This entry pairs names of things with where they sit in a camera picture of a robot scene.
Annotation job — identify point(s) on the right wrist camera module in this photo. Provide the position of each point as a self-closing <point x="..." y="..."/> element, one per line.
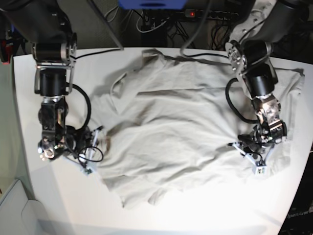
<point x="87" y="171"/>

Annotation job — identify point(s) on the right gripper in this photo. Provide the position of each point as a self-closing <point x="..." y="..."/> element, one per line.
<point x="82" y="147"/>

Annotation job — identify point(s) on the black power strip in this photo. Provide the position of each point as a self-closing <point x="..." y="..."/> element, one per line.
<point x="212" y="15"/>

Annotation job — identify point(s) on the blue overhead box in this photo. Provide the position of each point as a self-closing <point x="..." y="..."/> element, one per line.
<point x="152" y="4"/>

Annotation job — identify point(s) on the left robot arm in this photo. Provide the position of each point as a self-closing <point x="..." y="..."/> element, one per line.
<point x="248" y="49"/>

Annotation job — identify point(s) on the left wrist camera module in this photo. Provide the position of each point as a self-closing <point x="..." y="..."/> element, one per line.
<point x="259" y="170"/>

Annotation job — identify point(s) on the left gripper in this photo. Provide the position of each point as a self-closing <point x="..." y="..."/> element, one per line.
<point x="255" y="151"/>

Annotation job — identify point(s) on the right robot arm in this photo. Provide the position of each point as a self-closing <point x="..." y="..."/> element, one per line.
<point x="46" y="26"/>

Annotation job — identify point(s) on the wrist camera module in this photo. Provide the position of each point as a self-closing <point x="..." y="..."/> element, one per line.
<point x="259" y="170"/>
<point x="87" y="171"/>

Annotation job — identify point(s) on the red black clamp tool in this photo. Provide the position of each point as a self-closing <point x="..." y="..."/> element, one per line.
<point x="5" y="52"/>

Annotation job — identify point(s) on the beige t-shirt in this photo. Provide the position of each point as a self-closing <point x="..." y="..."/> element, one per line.
<point x="168" y="126"/>

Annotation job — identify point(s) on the white plastic bin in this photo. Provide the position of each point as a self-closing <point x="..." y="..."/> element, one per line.
<point x="17" y="216"/>

